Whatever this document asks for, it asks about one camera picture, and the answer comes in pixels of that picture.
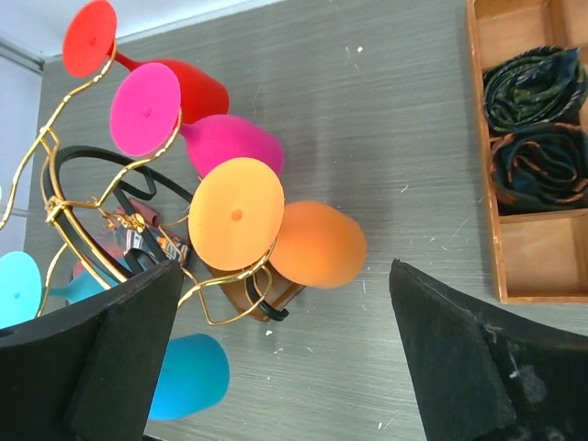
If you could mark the patterned folded cloth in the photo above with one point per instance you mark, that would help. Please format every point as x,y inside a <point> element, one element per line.
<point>133,237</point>

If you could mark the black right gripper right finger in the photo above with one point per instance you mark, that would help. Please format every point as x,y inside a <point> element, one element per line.
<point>480,372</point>

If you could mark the wooden rack base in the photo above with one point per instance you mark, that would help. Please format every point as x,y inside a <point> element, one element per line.
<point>262,296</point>

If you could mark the red wine glass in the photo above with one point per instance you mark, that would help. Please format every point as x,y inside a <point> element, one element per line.
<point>90,39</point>

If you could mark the rolled dark orange-patterned tie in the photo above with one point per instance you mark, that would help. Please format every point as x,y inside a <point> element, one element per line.
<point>540,168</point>

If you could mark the wooden compartment tray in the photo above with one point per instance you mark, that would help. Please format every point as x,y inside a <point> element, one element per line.
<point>536,257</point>

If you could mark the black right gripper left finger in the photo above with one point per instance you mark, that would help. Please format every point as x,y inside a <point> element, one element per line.
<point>89,371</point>

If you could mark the orange wine glass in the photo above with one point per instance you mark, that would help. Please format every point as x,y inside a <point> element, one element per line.
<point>317,248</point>

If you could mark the rolled dark green tie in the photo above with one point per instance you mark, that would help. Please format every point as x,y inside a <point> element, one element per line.
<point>545,84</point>

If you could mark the light blue wine glass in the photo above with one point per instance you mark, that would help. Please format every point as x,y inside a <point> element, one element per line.
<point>21,289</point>

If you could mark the gold wire glass rack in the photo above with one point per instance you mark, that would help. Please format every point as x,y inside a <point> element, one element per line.
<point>60,209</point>

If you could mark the magenta wine glass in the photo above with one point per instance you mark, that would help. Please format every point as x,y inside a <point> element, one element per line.
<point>229,142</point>

